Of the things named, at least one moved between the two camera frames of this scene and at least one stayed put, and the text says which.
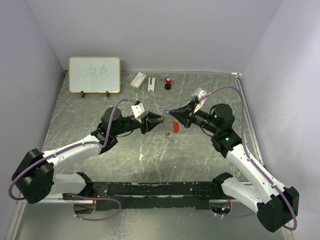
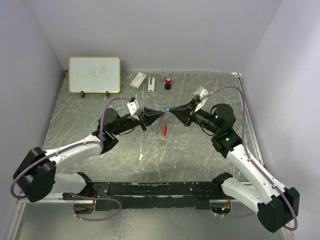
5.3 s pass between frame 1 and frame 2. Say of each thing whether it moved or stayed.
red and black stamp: stayed
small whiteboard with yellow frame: stayed
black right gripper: stayed
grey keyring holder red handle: moved
